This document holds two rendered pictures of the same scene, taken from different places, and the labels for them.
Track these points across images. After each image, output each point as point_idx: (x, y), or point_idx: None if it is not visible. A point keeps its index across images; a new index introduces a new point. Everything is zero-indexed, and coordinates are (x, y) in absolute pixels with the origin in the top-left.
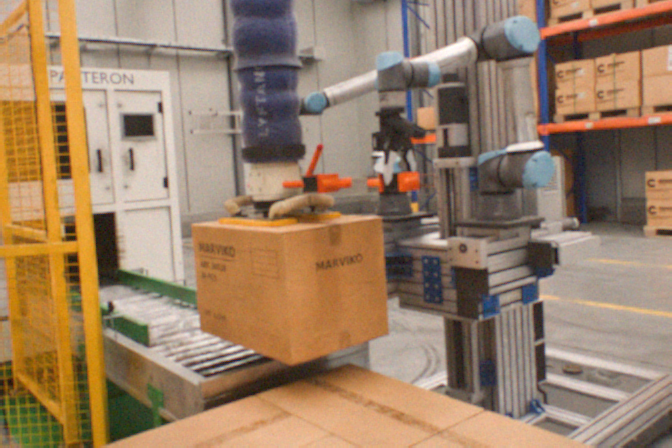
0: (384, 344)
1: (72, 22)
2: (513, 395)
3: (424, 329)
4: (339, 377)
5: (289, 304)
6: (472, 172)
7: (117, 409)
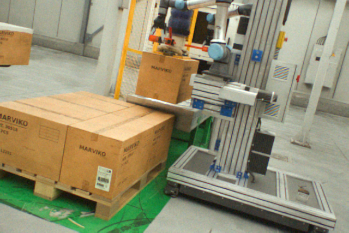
0: (306, 171)
1: None
2: (227, 161)
3: (344, 181)
4: (161, 113)
5: (138, 75)
6: (236, 56)
7: (180, 130)
